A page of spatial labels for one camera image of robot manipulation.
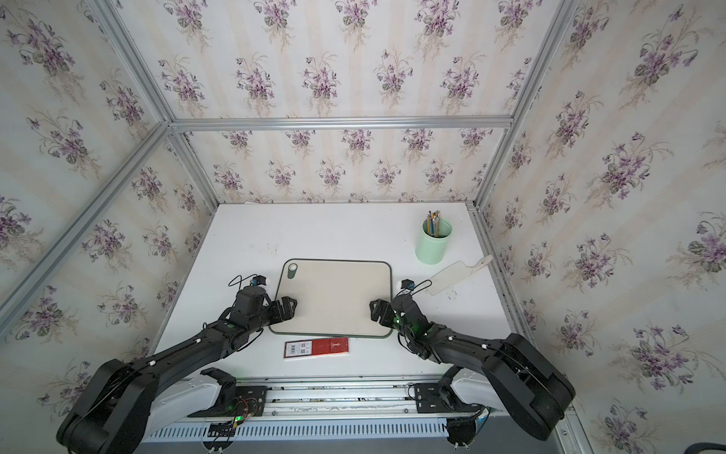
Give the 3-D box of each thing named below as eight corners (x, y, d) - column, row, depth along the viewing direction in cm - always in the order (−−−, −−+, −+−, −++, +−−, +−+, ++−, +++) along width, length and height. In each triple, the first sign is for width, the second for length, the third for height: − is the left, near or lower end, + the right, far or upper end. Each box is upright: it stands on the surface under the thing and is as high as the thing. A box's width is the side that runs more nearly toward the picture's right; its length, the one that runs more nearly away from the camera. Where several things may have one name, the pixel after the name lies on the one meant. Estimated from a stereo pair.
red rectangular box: (284, 361, 81) (282, 360, 80) (286, 343, 85) (284, 340, 83) (349, 357, 82) (349, 355, 81) (349, 338, 86) (348, 336, 84)
